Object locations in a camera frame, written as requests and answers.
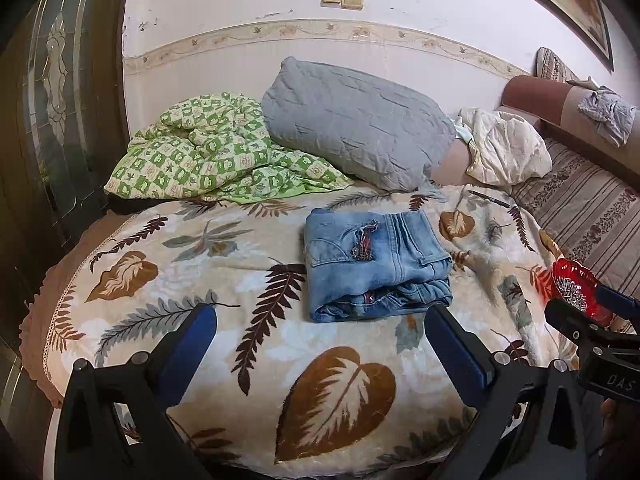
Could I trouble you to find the black pen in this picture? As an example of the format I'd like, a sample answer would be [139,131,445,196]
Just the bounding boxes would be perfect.
[467,190,511,209]

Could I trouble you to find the pile of sunflower seeds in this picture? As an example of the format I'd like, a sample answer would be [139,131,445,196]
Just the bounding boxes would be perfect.
[559,276,593,308]

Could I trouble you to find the cream floral pillow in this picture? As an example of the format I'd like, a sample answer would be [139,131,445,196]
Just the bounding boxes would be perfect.
[457,106,553,186]

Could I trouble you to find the wooden door with glass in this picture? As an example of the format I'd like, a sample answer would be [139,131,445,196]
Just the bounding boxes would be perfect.
[0,0,133,411]

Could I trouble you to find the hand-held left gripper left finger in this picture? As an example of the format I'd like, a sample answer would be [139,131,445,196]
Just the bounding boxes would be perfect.
[52,302,218,480]

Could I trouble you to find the leaf print blanket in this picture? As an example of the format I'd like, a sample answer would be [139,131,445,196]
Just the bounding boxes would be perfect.
[42,182,581,466]

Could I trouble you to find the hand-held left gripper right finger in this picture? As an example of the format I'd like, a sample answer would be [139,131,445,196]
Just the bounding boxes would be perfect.
[424,304,588,480]

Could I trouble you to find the framed wall picture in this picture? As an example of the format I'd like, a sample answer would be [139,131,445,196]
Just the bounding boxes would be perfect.
[480,0,615,72]

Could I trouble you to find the blue jeans pants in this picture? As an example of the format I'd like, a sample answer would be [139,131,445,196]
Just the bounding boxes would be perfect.
[304,208,453,323]

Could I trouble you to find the pale teal white cloth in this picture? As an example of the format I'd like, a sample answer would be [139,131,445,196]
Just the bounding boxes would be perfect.
[450,117,476,143]

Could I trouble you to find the striped cushion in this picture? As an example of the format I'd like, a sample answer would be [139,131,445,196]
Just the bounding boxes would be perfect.
[536,47,581,83]

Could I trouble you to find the red glass bowl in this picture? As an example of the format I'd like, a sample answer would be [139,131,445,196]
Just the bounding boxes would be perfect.
[551,258,615,328]

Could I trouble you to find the grey crumpled cloth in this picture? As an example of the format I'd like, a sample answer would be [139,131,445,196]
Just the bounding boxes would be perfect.
[577,87,638,148]

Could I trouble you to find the brown sofa backrest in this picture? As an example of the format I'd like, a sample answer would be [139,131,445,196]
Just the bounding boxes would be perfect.
[500,75,640,186]

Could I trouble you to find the grey quilted pillow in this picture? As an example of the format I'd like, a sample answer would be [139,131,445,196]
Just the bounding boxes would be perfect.
[261,56,451,201]

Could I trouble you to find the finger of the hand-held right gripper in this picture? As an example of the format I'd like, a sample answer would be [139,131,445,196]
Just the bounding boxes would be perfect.
[592,282,640,321]
[544,297,640,356]

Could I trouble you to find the green checkered quilt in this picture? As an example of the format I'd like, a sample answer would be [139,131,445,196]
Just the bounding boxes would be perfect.
[104,92,353,206]

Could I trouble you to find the pink pillow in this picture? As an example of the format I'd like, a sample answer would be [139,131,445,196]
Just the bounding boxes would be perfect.
[430,140,476,186]

